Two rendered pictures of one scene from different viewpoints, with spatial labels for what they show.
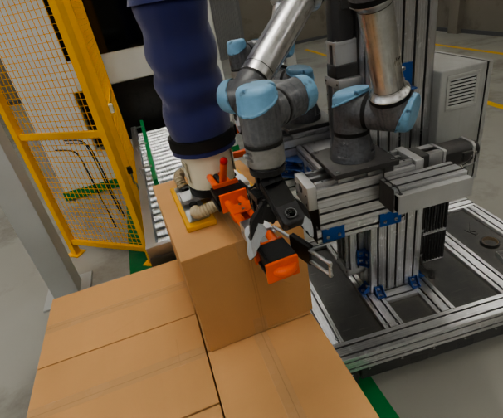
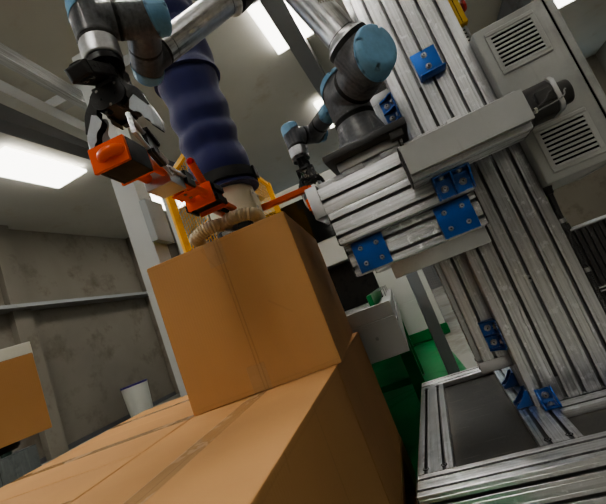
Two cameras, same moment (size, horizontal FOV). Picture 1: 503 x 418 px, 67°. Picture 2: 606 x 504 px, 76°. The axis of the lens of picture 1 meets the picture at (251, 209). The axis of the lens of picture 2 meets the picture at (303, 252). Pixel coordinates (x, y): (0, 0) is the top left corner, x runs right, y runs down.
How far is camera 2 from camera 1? 1.06 m
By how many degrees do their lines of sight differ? 44
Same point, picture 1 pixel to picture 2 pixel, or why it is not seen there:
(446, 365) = not seen: outside the picture
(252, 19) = not seen: hidden behind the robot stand
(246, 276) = (223, 293)
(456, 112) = (526, 69)
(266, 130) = (78, 17)
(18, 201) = not seen: hidden behind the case
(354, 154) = (350, 135)
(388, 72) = (316, 13)
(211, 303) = (185, 330)
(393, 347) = (547, 474)
